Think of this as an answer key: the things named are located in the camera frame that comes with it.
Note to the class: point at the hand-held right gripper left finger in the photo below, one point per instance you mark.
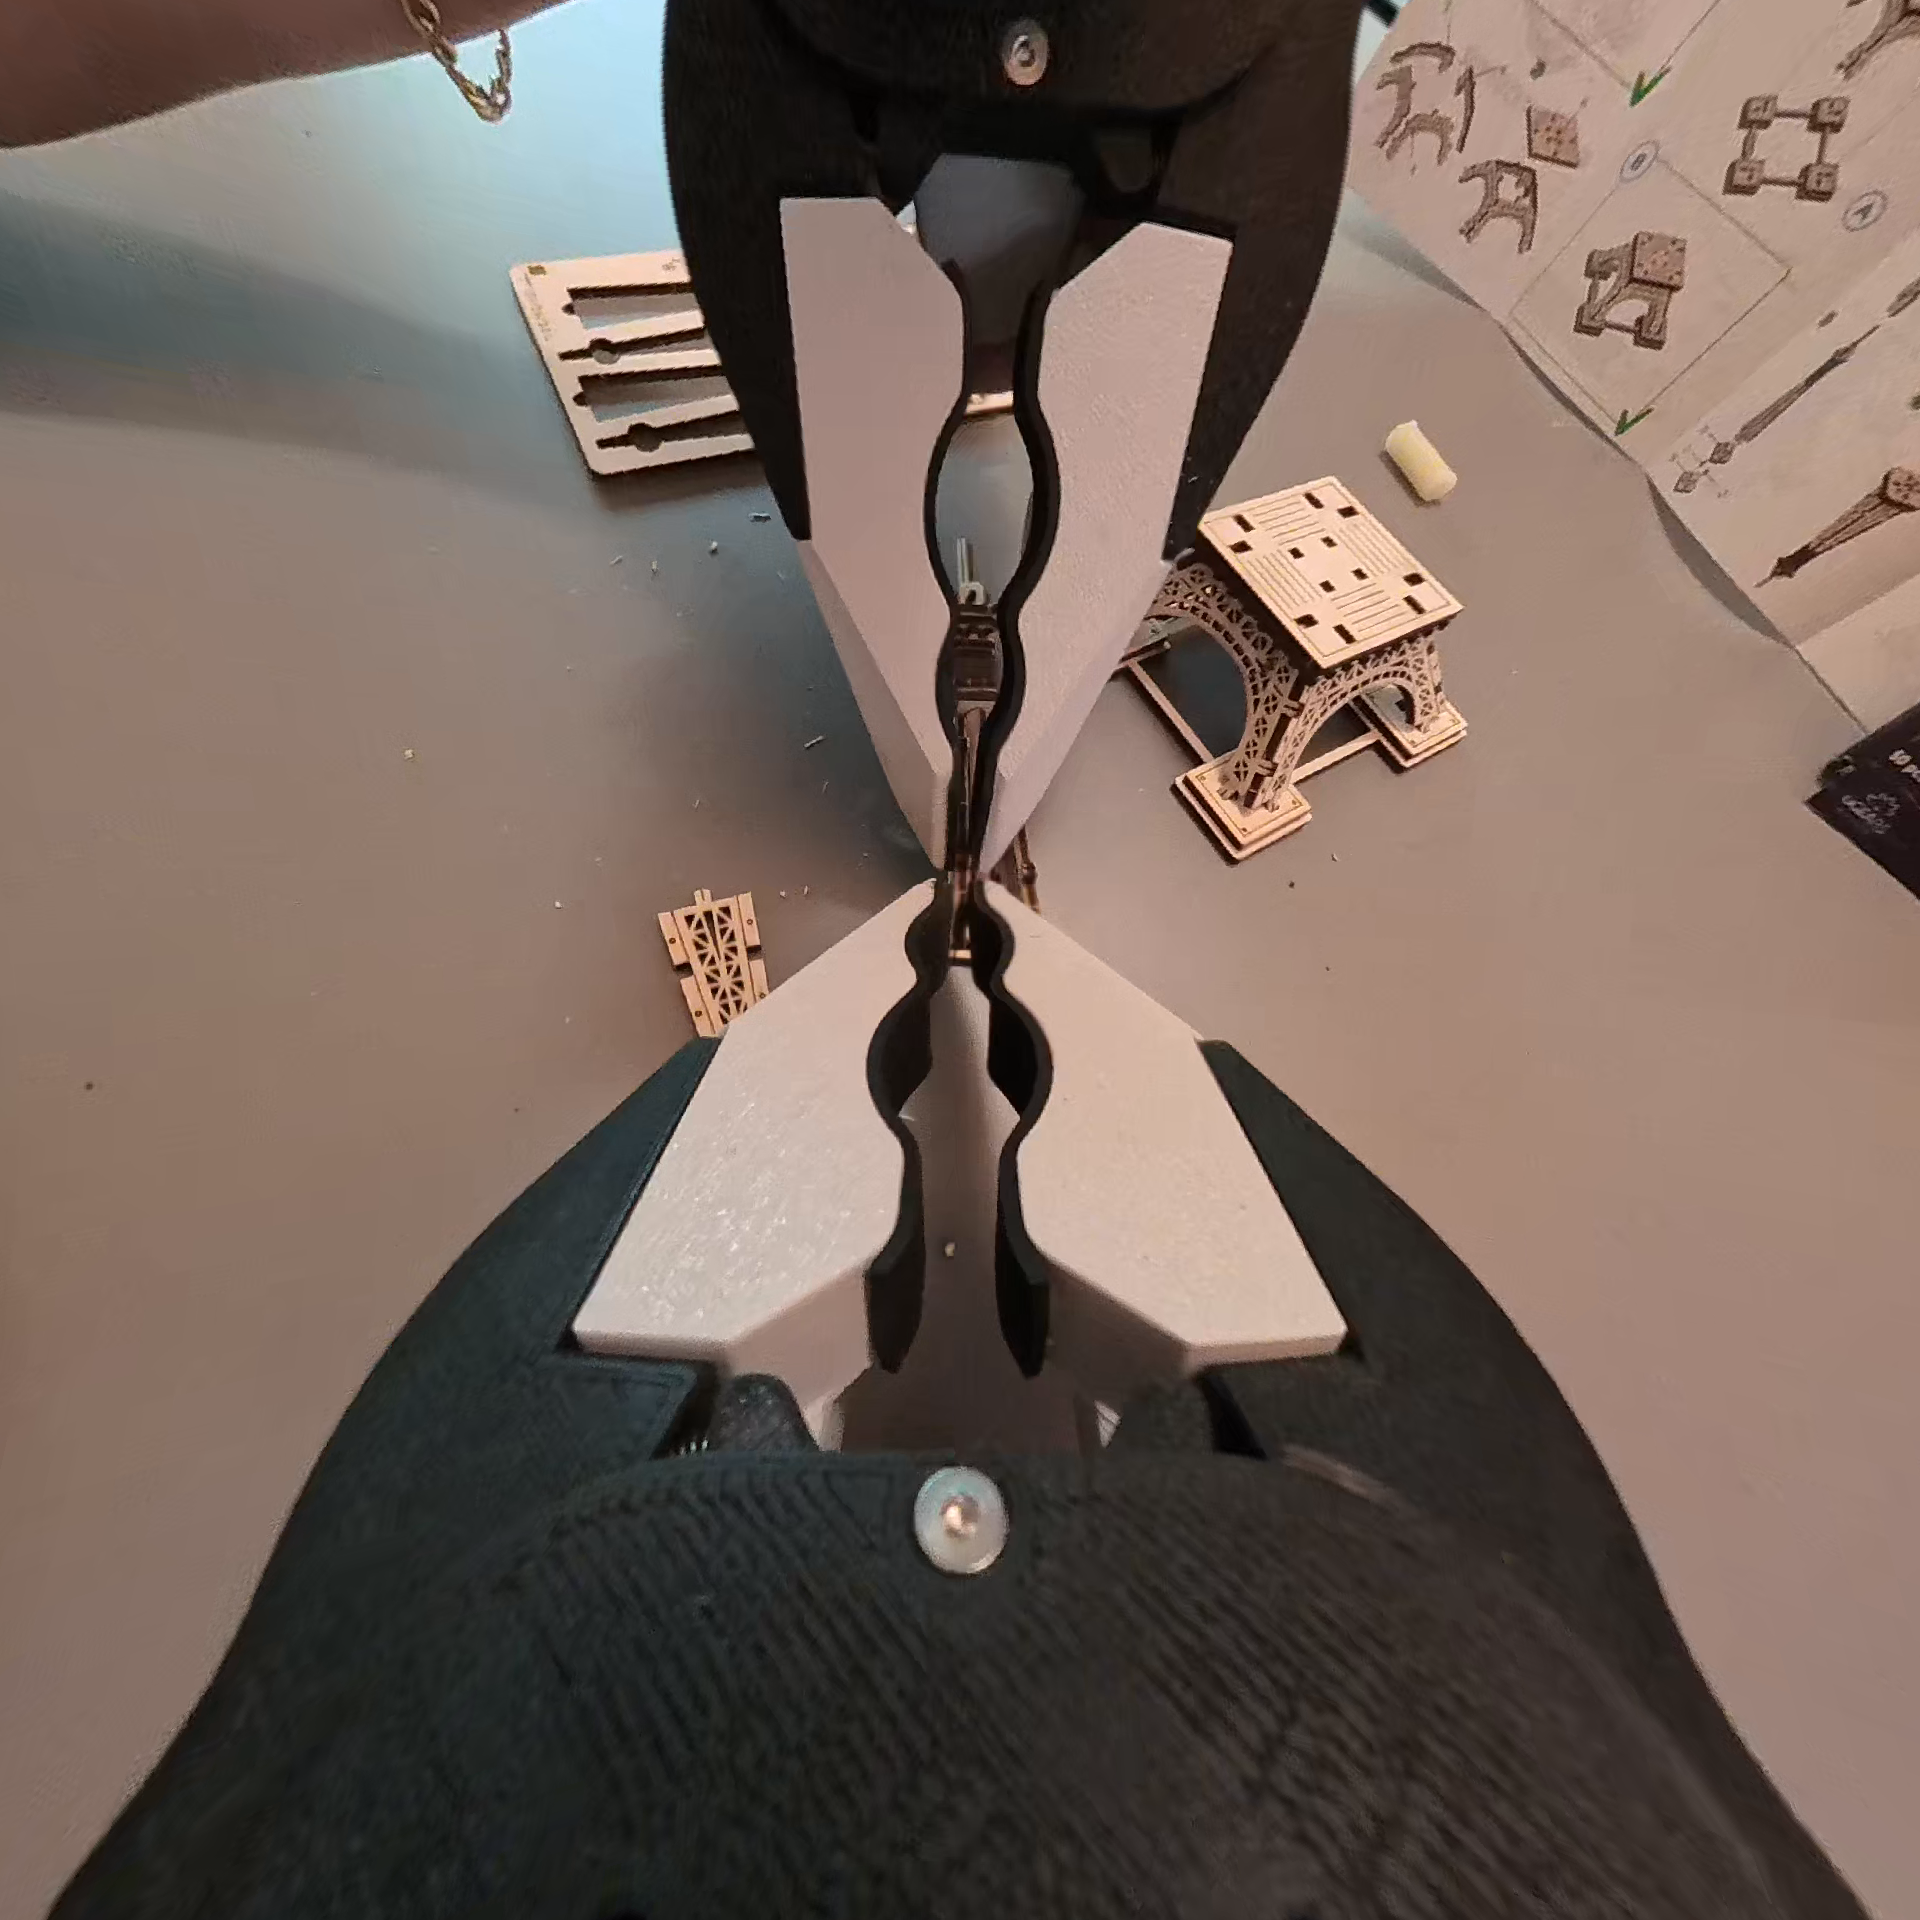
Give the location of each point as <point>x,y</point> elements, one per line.
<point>750,1200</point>

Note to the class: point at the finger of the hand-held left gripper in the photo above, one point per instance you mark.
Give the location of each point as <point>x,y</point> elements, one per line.
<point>863,390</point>
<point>1126,422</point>

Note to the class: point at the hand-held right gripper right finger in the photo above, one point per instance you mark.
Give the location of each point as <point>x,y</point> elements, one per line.
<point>1171,1200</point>

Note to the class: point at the wooden lattice panel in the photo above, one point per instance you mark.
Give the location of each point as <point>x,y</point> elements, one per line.
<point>716,960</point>

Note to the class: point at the wooden tower spire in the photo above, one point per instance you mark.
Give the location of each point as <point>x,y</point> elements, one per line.
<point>972,645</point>

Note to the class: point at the wooden tower section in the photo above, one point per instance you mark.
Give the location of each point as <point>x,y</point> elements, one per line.
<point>964,914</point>

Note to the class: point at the person's left forearm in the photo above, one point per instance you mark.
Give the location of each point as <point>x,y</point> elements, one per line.
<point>181,59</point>

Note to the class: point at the grey desk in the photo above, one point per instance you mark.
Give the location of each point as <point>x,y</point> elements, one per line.
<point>301,675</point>

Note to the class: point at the wooden tower base model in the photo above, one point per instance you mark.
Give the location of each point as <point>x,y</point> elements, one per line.
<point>1336,569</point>

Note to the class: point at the small pale wax cylinder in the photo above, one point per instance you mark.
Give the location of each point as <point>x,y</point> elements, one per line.
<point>1421,462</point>

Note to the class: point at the slotted wooden parts sheet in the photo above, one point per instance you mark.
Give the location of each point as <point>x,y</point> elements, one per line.
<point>557,299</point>

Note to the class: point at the paper instruction sheet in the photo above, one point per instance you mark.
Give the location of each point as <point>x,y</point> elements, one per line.
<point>1652,225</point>

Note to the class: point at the purple puzzle box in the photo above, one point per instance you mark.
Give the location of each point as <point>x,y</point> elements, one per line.
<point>1881,818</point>

